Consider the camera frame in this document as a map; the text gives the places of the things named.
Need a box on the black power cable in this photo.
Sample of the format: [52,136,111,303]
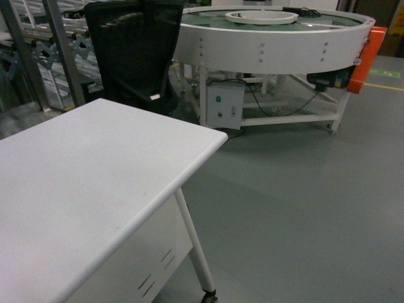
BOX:
[220,80,323,140]

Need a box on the white table leg with caster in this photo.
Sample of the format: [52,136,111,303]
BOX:
[174,188,218,302]

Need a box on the black conveyor motor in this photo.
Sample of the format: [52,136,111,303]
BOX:
[306,66,354,92]

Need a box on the black mesh office chair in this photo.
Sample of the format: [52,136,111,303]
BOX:
[79,1,185,115]

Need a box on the orange motor cover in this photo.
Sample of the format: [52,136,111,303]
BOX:
[347,27,388,94]

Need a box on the white round conveyor table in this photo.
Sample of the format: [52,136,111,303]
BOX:
[174,6,375,133]

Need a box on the white electrical control box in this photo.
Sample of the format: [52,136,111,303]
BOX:
[206,81,246,129]

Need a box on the expandable roller conveyor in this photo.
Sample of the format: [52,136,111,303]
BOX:
[1,1,94,111]

